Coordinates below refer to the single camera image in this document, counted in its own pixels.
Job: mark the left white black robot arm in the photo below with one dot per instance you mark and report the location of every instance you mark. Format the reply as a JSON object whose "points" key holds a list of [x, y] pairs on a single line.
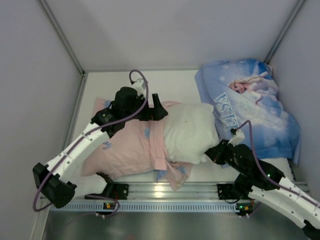
{"points": [[60, 179]]}

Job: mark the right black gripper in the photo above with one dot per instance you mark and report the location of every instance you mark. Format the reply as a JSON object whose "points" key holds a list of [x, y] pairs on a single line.
{"points": [[217, 153]]}

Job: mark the aluminium frame post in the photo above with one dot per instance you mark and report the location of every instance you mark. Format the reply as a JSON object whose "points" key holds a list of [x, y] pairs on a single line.
{"points": [[294, 13], [61, 35]]}

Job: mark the blue Elsa pillow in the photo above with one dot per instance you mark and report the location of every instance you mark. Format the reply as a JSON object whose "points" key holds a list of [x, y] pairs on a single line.
{"points": [[245, 95]]}

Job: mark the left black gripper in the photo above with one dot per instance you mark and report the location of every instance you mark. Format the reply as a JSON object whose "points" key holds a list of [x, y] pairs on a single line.
{"points": [[152, 113]]}

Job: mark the right aluminium frame post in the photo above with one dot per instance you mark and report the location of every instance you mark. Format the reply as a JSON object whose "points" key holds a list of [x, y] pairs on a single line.
{"points": [[294, 13]]}

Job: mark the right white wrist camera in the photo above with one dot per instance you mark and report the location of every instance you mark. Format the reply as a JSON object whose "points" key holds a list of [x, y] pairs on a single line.
{"points": [[238, 137]]}

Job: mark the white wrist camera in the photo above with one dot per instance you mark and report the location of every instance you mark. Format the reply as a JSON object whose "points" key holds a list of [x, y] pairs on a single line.
{"points": [[238, 137], [140, 85]]}

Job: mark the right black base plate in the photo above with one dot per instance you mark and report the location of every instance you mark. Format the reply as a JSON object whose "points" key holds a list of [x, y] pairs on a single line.
{"points": [[227, 193]]}

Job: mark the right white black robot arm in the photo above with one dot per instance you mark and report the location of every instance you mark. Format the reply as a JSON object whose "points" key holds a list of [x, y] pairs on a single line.
{"points": [[263, 182]]}

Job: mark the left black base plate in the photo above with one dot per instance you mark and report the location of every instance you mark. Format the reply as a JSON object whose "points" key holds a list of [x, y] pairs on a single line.
{"points": [[113, 191]]}

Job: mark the slotted grey cable duct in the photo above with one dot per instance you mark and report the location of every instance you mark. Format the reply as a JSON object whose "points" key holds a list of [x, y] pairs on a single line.
{"points": [[175, 207]]}

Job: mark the white pillow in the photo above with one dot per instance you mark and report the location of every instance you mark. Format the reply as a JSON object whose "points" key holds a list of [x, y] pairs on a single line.
{"points": [[189, 131]]}

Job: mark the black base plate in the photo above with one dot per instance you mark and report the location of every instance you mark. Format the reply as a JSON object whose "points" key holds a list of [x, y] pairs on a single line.
{"points": [[113, 191], [227, 193]]}

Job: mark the left aluminium frame post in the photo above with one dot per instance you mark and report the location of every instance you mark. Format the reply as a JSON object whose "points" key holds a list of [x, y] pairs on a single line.
{"points": [[61, 35]]}

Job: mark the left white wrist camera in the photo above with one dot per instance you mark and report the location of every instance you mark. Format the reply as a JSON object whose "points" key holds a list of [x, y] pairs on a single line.
{"points": [[140, 85]]}

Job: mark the aluminium mounting rail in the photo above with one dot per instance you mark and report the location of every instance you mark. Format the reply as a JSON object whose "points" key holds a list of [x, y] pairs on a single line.
{"points": [[200, 191]]}

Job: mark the pink pillowcase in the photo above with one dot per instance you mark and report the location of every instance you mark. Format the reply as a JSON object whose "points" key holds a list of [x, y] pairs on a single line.
{"points": [[145, 146]]}

